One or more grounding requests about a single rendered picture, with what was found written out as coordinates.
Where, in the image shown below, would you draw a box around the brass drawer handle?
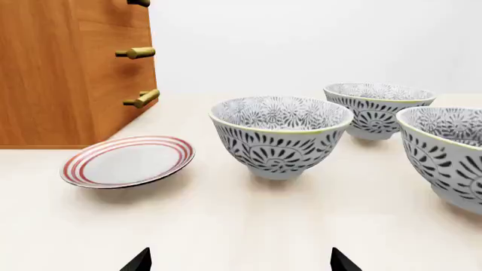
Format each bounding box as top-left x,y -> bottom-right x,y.
114,47 -> 157,60
123,88 -> 161,109

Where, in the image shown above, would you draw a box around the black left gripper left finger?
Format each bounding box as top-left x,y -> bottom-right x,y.
119,247 -> 152,271

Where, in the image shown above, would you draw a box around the white bowl with black pattern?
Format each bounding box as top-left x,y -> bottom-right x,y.
322,81 -> 438,142
395,106 -> 482,215
209,95 -> 355,181

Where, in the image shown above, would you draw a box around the wooden drawer cabinet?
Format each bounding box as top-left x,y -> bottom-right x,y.
0,0 -> 160,150

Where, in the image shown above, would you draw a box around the white plate with red rings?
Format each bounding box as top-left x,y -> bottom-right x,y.
59,135 -> 196,190

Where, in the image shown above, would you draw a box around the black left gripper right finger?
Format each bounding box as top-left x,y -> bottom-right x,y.
331,246 -> 363,271

